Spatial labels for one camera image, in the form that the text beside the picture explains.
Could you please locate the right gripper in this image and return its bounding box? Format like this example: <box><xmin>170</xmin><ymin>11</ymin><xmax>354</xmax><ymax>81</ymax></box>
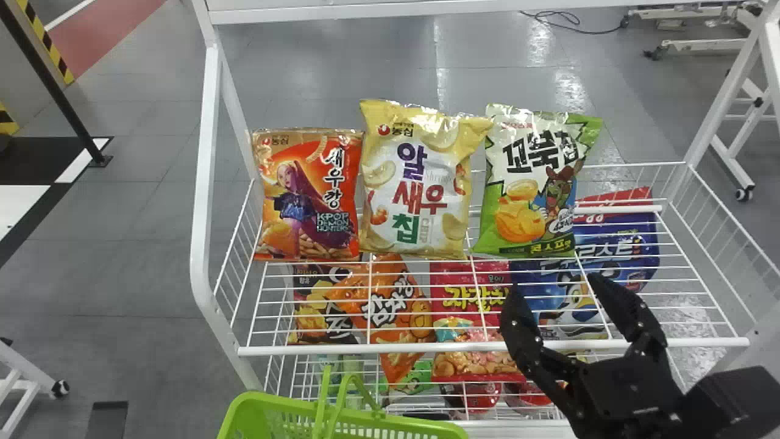
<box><xmin>499</xmin><ymin>273</ymin><xmax>686</xmax><ymax>439</ymax></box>

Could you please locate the green basket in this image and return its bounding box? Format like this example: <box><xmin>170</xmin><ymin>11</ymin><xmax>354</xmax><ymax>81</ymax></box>
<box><xmin>217</xmin><ymin>365</ymin><xmax>469</xmax><ymax>439</ymax></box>

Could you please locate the blue cereal bag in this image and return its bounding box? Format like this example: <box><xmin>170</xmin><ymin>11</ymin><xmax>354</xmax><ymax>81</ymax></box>
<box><xmin>511</xmin><ymin>187</ymin><xmax>661</xmax><ymax>342</ymax></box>

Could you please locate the red snack packet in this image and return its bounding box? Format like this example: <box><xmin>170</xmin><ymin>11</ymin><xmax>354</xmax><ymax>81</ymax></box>
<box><xmin>252</xmin><ymin>127</ymin><xmax>364</xmax><ymax>262</ymax></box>
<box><xmin>429</xmin><ymin>260</ymin><xmax>526</xmax><ymax>384</ymax></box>

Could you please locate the small green snack packet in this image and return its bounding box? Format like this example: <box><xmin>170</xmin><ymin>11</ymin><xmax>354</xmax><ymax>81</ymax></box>
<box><xmin>390</xmin><ymin>359</ymin><xmax>434</xmax><ymax>394</ymax></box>

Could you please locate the orange snack packet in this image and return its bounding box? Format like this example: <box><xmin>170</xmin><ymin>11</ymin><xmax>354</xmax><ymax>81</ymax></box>
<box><xmin>325</xmin><ymin>254</ymin><xmax>437</xmax><ymax>392</ymax></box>

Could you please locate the yellow snack packet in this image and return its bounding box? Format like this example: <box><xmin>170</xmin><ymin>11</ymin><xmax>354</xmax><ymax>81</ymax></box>
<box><xmin>358</xmin><ymin>99</ymin><xmax>494</xmax><ymax>260</ymax></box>

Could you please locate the black snack packet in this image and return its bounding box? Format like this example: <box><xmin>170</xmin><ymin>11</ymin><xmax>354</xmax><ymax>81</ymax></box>
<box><xmin>287</xmin><ymin>263</ymin><xmax>366</xmax><ymax>346</ymax></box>

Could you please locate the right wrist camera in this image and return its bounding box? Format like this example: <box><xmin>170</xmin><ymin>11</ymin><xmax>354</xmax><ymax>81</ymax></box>
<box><xmin>675</xmin><ymin>365</ymin><xmax>780</xmax><ymax>439</ymax></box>

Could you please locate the white wheeled frame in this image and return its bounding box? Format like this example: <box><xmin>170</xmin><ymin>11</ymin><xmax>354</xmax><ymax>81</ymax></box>
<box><xmin>681</xmin><ymin>0</ymin><xmax>780</xmax><ymax>203</ymax></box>
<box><xmin>620</xmin><ymin>0</ymin><xmax>766</xmax><ymax>62</ymax></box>
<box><xmin>0</xmin><ymin>337</ymin><xmax>71</xmax><ymax>439</ymax></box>

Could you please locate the black cable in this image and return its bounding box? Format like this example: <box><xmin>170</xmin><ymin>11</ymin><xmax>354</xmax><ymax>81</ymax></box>
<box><xmin>520</xmin><ymin>9</ymin><xmax>623</xmax><ymax>35</ymax></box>

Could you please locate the white wire rack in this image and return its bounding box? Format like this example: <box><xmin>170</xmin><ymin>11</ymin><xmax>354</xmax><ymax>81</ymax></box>
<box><xmin>190</xmin><ymin>0</ymin><xmax>780</xmax><ymax>439</ymax></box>

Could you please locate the striped post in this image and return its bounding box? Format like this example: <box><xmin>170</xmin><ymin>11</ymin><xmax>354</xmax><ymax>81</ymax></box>
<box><xmin>0</xmin><ymin>0</ymin><xmax>114</xmax><ymax>169</ymax></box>

